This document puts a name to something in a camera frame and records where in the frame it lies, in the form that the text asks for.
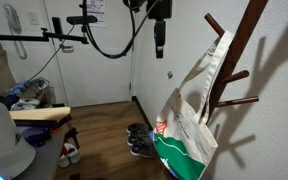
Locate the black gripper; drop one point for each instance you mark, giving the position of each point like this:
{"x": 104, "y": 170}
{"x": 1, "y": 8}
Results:
{"x": 159, "y": 9}

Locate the cream tote bag green print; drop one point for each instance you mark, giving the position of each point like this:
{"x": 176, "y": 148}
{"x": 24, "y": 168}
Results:
{"x": 184, "y": 140}

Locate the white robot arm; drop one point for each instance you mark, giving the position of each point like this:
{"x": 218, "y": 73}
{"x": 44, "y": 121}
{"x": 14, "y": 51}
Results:
{"x": 0, "y": 140}

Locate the dark brown wooden coat stand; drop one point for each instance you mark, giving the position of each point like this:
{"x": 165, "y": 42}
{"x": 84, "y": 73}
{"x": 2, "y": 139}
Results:
{"x": 242, "y": 33}

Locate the clear bag of items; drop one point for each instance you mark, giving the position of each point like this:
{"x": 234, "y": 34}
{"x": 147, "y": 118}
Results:
{"x": 34, "y": 88}

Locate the dark purple bag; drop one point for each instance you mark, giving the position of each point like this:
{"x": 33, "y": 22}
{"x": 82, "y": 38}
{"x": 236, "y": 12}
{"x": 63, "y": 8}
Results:
{"x": 34, "y": 135}

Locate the paper notice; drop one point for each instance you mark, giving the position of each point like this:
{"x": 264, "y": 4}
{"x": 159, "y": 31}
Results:
{"x": 97, "y": 10}

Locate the white door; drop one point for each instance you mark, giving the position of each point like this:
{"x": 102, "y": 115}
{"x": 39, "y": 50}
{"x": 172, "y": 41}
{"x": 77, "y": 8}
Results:
{"x": 94, "y": 76}

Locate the grey sneaker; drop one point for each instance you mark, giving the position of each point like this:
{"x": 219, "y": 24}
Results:
{"x": 138, "y": 127}
{"x": 140, "y": 141}
{"x": 143, "y": 150}
{"x": 139, "y": 134}

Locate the black clamp with orange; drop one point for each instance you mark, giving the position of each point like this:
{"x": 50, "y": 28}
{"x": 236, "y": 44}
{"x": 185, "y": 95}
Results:
{"x": 62, "y": 123}

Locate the light wooden board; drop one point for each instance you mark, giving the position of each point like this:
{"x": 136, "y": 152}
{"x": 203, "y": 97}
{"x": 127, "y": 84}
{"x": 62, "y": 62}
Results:
{"x": 40, "y": 114}

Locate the white sneaker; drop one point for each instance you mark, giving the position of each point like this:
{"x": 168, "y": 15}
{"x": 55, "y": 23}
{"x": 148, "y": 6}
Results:
{"x": 64, "y": 161}
{"x": 72, "y": 153}

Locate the white cloth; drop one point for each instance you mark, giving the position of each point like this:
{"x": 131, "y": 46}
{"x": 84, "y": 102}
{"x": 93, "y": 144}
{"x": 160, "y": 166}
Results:
{"x": 25, "y": 104}

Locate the small black floor object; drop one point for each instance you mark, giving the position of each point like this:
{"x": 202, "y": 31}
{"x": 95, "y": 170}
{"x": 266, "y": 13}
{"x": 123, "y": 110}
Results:
{"x": 74, "y": 176}

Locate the dark blue clothes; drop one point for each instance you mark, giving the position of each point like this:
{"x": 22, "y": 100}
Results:
{"x": 5, "y": 100}

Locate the small metal wall knob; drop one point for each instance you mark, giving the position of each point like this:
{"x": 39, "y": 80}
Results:
{"x": 170, "y": 75}

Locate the black stereo camera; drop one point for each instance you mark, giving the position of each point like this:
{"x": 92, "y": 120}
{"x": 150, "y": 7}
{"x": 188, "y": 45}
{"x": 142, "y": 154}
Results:
{"x": 82, "y": 19}

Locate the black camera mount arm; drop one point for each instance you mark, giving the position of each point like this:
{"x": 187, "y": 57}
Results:
{"x": 64, "y": 36}

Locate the white light switch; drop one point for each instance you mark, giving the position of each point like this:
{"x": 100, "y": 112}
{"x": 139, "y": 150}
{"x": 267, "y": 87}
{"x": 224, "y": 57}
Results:
{"x": 33, "y": 18}

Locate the white wall phone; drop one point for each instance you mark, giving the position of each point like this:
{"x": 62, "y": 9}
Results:
{"x": 11, "y": 16}

